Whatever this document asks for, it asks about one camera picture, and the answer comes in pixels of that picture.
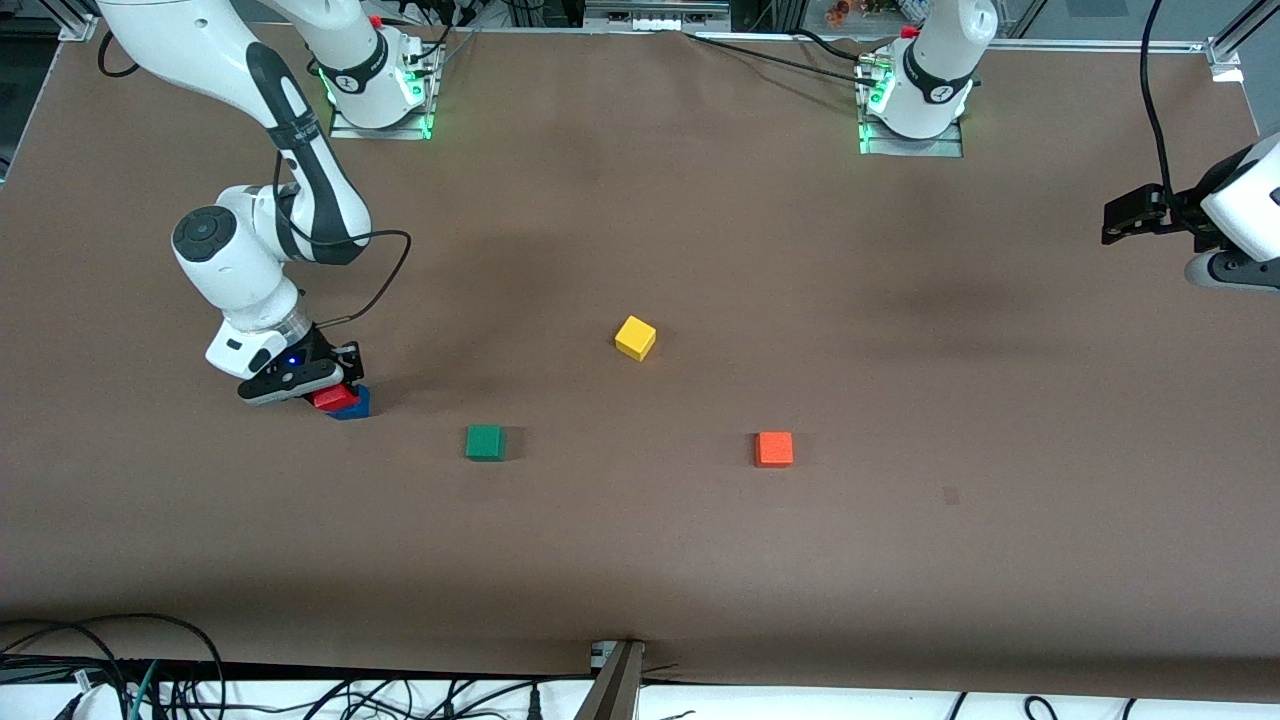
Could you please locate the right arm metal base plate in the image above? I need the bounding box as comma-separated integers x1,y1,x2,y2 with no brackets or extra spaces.
328,45,438,141

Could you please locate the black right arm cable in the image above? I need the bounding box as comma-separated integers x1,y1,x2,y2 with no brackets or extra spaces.
97,30,414,327

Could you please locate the black looped cable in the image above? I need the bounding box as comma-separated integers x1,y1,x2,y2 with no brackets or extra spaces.
0,612,227,720

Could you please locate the brown table cover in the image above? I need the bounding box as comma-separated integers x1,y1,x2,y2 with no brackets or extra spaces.
0,18,1280,701

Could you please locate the aluminium frame rail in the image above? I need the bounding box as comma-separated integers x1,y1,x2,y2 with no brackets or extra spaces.
1000,38,1211,53

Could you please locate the grey power strip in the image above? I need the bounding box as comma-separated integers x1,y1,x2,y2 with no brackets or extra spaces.
585,0,732,33

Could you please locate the teal cable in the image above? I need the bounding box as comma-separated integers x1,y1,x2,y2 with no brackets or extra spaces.
125,660,161,720

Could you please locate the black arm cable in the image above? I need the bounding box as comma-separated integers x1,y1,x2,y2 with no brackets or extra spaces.
1142,0,1203,217
97,30,414,327

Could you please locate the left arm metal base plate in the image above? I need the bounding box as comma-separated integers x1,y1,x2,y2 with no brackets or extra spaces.
858,55,966,158

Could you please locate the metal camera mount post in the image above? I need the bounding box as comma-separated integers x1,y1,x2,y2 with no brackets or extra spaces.
575,640,647,720

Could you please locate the short black base cable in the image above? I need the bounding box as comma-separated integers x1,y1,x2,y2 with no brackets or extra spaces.
795,28,876,66

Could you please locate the yellow cube block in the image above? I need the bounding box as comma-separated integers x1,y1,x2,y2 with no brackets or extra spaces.
614,315,658,362

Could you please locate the long black base cable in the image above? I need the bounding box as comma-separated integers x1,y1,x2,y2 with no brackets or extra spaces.
685,33,873,86

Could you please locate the aluminium frame corner bracket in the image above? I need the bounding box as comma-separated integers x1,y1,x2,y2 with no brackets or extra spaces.
55,0,101,41
1205,0,1280,81

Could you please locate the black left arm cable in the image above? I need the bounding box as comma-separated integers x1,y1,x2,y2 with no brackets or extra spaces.
1142,0,1203,217

